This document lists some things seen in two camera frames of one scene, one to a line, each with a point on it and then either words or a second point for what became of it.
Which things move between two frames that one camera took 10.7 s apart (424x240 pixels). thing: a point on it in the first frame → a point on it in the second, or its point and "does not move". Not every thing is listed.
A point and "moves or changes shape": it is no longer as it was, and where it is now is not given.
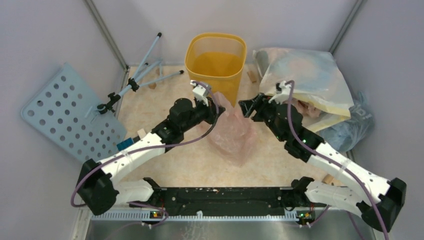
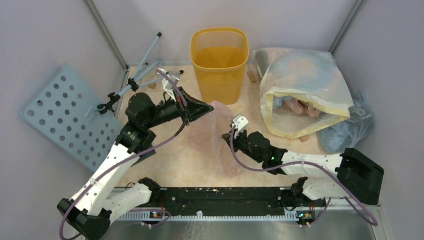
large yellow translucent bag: (320, 93) does not move
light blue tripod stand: (140, 78) does not move
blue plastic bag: (349, 133) does not move
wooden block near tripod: (152, 86) does not move
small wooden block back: (252, 76) does not move
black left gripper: (212, 110) → (197, 108)
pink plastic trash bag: (233, 136) moves or changes shape
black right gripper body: (266, 113) → (241, 143)
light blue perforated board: (65, 110) does not move
